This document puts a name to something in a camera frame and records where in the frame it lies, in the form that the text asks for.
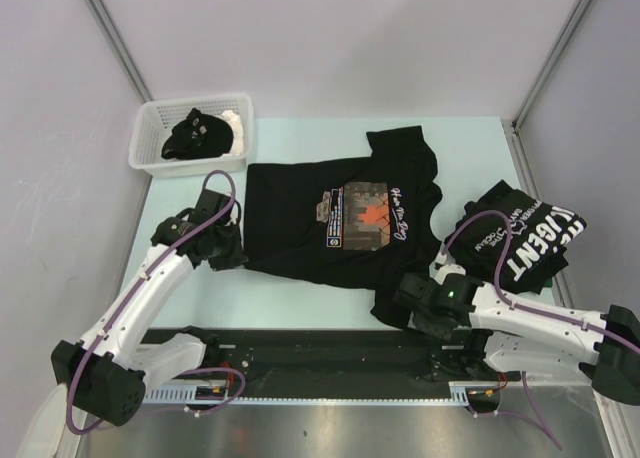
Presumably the black graphic t-shirt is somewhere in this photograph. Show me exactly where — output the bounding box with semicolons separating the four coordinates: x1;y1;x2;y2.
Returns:
241;126;442;328

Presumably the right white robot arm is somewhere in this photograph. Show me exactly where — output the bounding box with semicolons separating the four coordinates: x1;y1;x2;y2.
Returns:
394;265;639;406

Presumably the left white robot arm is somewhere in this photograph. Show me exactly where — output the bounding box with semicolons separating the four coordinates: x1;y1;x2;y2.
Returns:
51;216;245;436

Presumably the folded black printed t-shirt stack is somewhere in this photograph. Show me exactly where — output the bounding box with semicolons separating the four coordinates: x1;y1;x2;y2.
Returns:
445;180;587;294

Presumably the black garment in basket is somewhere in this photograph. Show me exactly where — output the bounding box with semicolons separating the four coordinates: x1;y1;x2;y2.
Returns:
161;108;234;161

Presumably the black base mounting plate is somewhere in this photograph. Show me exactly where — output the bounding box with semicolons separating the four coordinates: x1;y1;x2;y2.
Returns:
139;327;501;412

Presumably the white cloth in basket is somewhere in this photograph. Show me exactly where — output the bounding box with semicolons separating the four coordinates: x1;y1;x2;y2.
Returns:
219;110;245;156

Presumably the white perforated plastic basket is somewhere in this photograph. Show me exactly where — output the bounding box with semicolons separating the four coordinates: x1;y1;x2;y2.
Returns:
128;93;255;178

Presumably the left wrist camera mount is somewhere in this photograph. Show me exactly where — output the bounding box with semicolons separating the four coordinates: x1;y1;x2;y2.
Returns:
189;189;242;226

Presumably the white slotted cable duct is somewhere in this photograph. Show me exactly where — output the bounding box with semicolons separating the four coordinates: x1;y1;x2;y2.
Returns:
143;383;198;404

